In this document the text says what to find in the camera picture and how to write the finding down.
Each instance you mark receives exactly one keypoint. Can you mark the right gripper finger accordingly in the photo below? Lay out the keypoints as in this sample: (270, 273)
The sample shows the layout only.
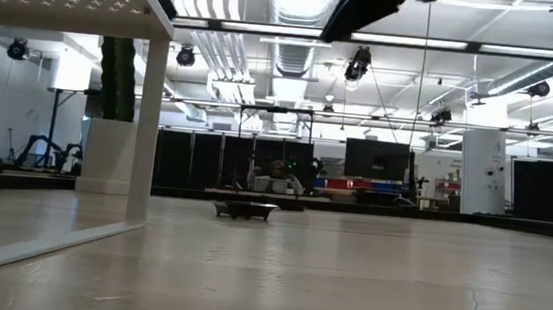
(365, 4)

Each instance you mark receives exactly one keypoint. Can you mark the black wavy square mini plate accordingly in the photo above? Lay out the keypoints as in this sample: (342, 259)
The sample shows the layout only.
(244, 210)

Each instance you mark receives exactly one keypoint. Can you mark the black ceiling spotlight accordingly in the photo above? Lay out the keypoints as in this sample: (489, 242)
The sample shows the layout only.
(17, 48)
(185, 57)
(441, 116)
(538, 89)
(358, 64)

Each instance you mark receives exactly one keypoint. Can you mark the black overhead beam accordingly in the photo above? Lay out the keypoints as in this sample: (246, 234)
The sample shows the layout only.
(472, 47)

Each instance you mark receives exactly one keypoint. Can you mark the large black monitor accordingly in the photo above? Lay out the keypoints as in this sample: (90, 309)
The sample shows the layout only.
(376, 159)

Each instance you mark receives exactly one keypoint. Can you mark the white column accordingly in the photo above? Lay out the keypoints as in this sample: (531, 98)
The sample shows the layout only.
(482, 158)

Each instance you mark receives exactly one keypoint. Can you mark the red and blue boxes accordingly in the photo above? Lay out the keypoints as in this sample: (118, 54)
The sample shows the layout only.
(354, 184)

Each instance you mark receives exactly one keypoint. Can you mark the person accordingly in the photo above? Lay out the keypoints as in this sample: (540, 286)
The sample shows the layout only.
(277, 170)

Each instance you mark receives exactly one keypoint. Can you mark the red tool cabinet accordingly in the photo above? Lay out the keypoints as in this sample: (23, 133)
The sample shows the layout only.
(446, 190)

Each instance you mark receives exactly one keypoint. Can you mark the black partition panel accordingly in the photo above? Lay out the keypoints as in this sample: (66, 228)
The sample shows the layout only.
(539, 188)
(205, 161)

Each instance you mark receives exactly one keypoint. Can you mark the white perforated metal shelf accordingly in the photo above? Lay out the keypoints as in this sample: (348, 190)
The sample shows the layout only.
(149, 114)

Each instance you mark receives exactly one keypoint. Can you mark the green cactus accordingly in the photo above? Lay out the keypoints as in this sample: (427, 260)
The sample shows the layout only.
(117, 81)

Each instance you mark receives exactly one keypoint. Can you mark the white hexagonal plant pot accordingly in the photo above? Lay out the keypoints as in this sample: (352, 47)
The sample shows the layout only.
(105, 160)

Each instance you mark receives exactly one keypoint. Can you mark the black pole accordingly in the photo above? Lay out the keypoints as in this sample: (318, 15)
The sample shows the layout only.
(52, 125)

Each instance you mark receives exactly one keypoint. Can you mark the black metal stand frame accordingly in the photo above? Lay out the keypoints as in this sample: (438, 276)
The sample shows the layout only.
(276, 109)

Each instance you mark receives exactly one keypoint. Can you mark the black aluminium table frame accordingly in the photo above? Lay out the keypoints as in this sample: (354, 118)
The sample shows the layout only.
(13, 182)

